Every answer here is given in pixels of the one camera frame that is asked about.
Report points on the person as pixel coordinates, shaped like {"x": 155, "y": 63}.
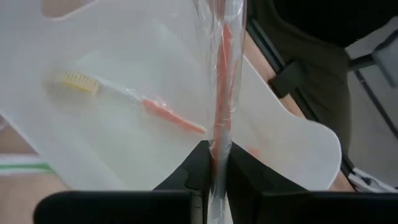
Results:
{"x": 326, "y": 77}

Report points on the white plastic bin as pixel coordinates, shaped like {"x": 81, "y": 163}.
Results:
{"x": 124, "y": 46}

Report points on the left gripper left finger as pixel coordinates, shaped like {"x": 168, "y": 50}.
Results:
{"x": 124, "y": 208}

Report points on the green toothbrush in wrapper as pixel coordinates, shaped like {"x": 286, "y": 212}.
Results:
{"x": 25, "y": 168}

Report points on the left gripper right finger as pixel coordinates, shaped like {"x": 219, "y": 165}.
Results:
{"x": 311, "y": 208}

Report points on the orange toothbrush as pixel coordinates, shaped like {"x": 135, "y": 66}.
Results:
{"x": 168, "y": 113}
{"x": 224, "y": 93}

